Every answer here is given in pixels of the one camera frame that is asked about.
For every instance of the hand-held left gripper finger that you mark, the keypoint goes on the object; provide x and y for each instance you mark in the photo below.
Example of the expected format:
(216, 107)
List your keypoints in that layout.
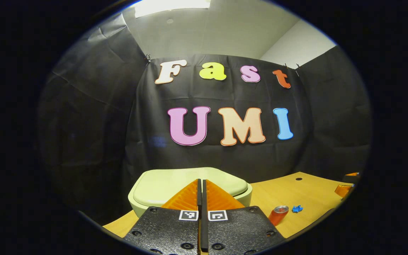
(204, 198)
(199, 198)

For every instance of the green desktop garbage bin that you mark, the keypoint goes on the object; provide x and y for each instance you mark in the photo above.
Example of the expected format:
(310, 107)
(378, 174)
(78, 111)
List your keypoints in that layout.
(161, 187)

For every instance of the wooden desktop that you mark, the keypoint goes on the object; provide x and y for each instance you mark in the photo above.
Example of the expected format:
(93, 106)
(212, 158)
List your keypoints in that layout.
(306, 193)

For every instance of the black backdrop cloth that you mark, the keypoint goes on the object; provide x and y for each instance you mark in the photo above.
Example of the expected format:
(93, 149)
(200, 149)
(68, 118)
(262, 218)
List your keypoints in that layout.
(147, 106)

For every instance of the orange pop can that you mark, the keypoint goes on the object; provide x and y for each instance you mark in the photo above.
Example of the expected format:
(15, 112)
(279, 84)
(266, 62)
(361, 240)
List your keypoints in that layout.
(277, 215)

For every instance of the blue paper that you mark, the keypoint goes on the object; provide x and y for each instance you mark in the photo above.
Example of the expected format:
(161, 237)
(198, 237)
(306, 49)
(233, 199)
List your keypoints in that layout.
(297, 209)

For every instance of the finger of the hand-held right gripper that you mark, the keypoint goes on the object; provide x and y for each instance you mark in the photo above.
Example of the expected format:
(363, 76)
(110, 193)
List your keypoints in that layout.
(343, 190)
(352, 176)

